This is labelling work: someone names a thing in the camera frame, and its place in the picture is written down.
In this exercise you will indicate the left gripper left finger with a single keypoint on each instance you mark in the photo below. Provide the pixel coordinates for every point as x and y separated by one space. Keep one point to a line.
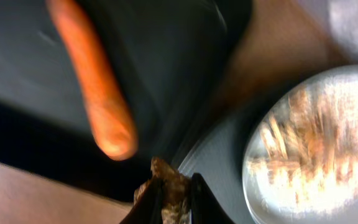
148 208

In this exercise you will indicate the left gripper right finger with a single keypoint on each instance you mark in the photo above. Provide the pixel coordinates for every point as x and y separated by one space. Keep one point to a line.
205 209

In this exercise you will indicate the brown food scrap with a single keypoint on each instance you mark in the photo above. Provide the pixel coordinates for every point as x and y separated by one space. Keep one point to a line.
175 203

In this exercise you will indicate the orange carrot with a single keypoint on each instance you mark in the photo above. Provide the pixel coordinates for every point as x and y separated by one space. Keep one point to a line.
108 114

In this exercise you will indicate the grey plate with food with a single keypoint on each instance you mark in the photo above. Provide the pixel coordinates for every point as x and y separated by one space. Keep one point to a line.
301 162

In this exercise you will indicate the clear plastic waste bin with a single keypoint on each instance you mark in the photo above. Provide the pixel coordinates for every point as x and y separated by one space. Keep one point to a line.
339 18

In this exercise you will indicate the round black serving tray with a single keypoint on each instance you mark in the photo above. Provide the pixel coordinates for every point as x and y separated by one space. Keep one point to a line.
218 157

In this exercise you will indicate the black rectangular tray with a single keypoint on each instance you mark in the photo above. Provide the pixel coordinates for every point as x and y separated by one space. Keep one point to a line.
167 55

